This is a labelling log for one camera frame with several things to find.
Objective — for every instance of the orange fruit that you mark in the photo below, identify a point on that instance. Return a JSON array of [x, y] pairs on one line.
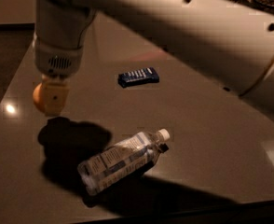
[[37, 98]]

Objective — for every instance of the clear plastic water bottle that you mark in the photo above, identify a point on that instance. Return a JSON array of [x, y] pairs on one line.
[[122, 159]]

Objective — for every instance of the dark blue snack packet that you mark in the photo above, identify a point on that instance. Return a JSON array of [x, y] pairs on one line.
[[138, 77]]

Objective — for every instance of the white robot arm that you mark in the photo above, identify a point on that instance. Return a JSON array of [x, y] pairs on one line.
[[230, 43]]

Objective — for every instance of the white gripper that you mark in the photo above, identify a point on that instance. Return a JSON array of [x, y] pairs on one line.
[[58, 61]]

